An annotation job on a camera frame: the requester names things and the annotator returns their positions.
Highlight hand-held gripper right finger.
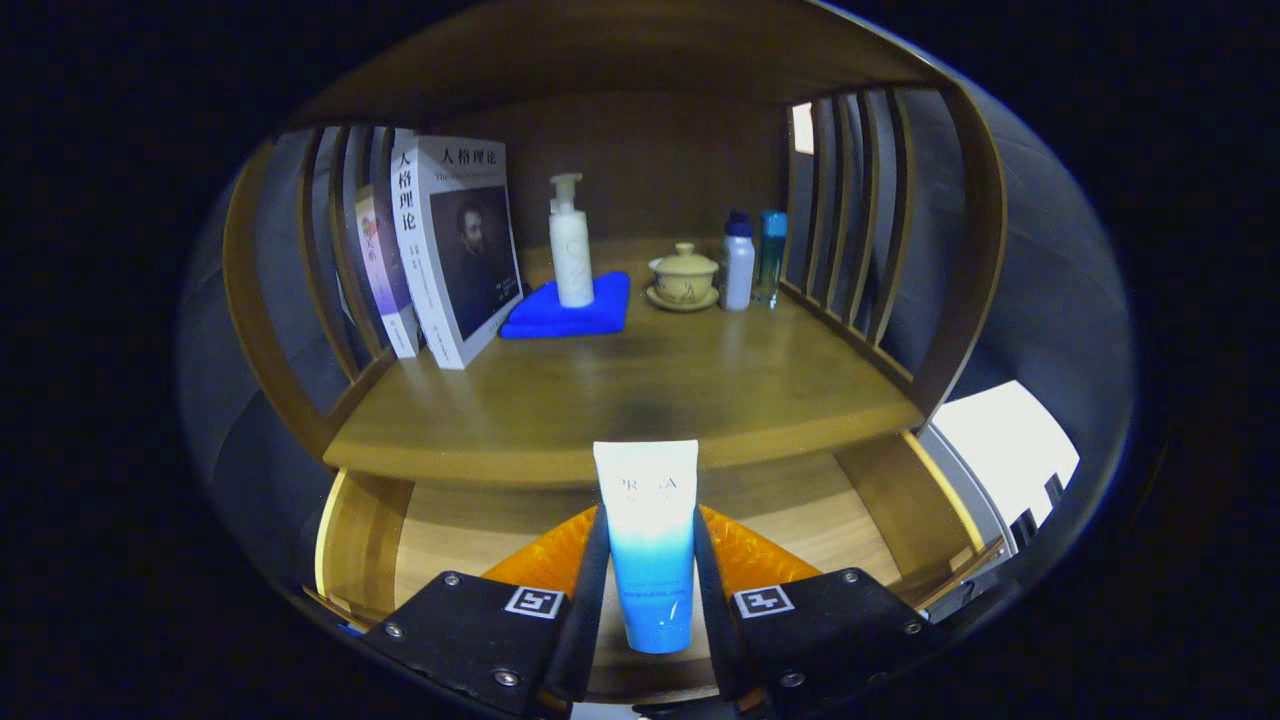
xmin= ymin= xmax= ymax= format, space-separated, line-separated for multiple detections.
xmin=692 ymin=505 xmax=936 ymax=720

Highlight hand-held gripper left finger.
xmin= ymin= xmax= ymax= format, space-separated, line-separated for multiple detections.
xmin=362 ymin=505 xmax=611 ymax=720

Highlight white blue cosmetic tube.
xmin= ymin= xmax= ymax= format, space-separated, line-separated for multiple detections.
xmin=592 ymin=440 xmax=700 ymax=655

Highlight wooden drawer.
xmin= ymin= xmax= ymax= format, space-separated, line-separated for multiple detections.
xmin=303 ymin=432 xmax=1011 ymax=706

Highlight wooden countertop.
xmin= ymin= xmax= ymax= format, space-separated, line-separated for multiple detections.
xmin=322 ymin=238 xmax=926 ymax=491

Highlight white grey cabinet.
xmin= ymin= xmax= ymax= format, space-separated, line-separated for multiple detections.
xmin=915 ymin=380 xmax=1081 ymax=601

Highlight wooden cabinet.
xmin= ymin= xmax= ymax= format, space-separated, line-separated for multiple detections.
xmin=222 ymin=0 xmax=1009 ymax=491

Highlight blue folded cloth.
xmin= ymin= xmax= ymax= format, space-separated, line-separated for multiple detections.
xmin=499 ymin=271 xmax=632 ymax=340

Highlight beige lidded teacup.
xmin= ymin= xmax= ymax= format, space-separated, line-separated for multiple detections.
xmin=646 ymin=242 xmax=721 ymax=313

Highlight white bottle blue cap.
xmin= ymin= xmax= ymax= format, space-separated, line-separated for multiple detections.
xmin=722 ymin=210 xmax=756 ymax=312

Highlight white pump bottle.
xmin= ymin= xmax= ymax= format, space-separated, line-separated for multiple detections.
xmin=548 ymin=172 xmax=595 ymax=309

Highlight teal clear bottle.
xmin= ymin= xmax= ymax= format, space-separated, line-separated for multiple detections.
xmin=753 ymin=209 xmax=789 ymax=309

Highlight white portrait book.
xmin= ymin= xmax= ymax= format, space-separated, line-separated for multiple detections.
xmin=390 ymin=128 xmax=524 ymax=371

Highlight purple book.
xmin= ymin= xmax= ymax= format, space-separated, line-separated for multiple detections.
xmin=353 ymin=185 xmax=421 ymax=359

